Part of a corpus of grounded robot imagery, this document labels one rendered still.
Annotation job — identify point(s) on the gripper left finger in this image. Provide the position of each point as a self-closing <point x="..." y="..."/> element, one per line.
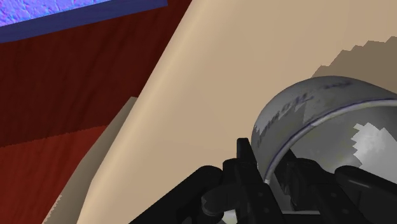
<point x="245" y="173"/>

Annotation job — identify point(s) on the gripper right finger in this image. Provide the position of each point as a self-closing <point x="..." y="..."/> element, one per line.
<point x="356" y="192"/>

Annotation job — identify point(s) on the blue patterned flat block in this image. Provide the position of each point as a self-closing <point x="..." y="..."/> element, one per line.
<point x="46" y="12"/>

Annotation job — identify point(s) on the grey bowl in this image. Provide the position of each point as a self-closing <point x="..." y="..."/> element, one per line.
<point x="328" y="102"/>

